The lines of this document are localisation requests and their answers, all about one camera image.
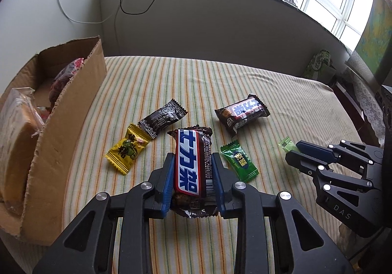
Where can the red white snack packet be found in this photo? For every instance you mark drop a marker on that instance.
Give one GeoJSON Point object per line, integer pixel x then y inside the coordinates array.
{"type": "Point", "coordinates": [44, 112]}

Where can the light green candy wrapper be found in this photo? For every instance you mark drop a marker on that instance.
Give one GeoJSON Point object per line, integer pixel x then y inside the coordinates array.
{"type": "Point", "coordinates": [288, 145]}

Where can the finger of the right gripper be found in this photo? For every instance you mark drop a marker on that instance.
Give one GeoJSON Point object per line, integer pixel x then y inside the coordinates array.
{"type": "Point", "coordinates": [345, 153]}
{"type": "Point", "coordinates": [319, 169]}

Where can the black candy wrapper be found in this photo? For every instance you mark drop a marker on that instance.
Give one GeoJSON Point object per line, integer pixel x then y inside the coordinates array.
{"type": "Point", "coordinates": [160, 119]}

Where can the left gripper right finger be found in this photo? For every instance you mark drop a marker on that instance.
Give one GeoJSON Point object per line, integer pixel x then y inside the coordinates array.
{"type": "Point", "coordinates": [273, 231]}

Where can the red clear chocolate cake pack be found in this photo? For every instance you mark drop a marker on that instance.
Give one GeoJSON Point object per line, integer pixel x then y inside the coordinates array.
{"type": "Point", "coordinates": [63, 77]}

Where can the open cardboard box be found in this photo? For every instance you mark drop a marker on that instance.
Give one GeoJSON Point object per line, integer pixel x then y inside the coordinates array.
{"type": "Point", "coordinates": [41, 220]}

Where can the green printed bag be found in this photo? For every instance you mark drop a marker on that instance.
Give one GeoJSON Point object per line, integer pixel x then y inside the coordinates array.
{"type": "Point", "coordinates": [320, 68]}

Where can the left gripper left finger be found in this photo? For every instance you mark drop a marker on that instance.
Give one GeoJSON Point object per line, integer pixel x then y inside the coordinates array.
{"type": "Point", "coordinates": [86, 245]}

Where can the long Snickers bar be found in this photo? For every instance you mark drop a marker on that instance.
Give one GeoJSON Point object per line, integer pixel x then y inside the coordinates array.
{"type": "Point", "coordinates": [193, 189]}

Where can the bagged sliced bread loaf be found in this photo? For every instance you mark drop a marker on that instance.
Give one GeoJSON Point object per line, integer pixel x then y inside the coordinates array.
{"type": "Point", "coordinates": [21, 125]}

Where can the yellow candy wrapper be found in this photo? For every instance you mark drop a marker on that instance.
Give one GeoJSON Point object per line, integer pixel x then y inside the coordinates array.
{"type": "Point", "coordinates": [124, 153]}

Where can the lace covered side furniture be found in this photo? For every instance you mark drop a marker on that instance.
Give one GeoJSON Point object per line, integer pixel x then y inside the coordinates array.
{"type": "Point", "coordinates": [357, 73]}

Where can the striped tablecloth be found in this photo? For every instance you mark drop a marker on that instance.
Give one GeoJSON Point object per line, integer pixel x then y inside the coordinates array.
{"type": "Point", "coordinates": [136, 86]}

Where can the short Snickers bar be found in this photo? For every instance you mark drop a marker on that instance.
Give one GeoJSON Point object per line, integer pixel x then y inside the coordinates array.
{"type": "Point", "coordinates": [238, 114]}

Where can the colourful wall map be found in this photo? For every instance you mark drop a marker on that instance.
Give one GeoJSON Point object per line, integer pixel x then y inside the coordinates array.
{"type": "Point", "coordinates": [374, 46]}

